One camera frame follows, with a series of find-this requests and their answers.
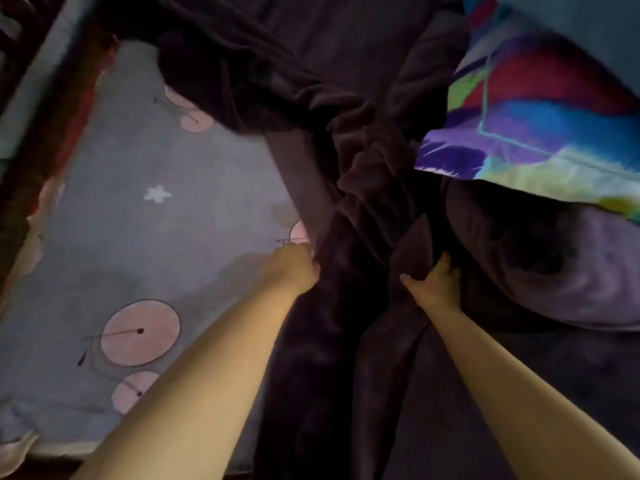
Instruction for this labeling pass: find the person's left hand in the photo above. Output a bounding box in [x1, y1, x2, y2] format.
[259, 243, 322, 295]

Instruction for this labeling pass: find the person's right hand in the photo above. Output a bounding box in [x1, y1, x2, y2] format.
[399, 252, 463, 315]

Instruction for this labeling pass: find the purple fleece duvet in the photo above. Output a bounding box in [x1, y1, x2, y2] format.
[445, 179, 640, 333]

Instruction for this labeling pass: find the purple plush bed sheet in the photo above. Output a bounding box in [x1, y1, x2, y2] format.
[95, 0, 640, 480]

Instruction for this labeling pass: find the colourful feather print pillow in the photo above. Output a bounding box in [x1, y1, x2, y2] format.
[415, 0, 640, 221]

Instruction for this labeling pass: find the red wooden bed frame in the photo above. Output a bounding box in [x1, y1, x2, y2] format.
[0, 0, 121, 305]

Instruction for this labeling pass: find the person's right forearm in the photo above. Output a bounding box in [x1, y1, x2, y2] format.
[425, 299, 640, 480]

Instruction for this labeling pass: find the person's left forearm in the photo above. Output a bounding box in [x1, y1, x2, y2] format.
[69, 274, 306, 480]

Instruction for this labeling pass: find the grey pad with pink circles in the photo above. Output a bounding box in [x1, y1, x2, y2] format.
[0, 39, 321, 461]

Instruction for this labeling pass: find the pale mosquito net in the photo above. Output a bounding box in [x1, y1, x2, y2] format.
[0, 0, 96, 161]

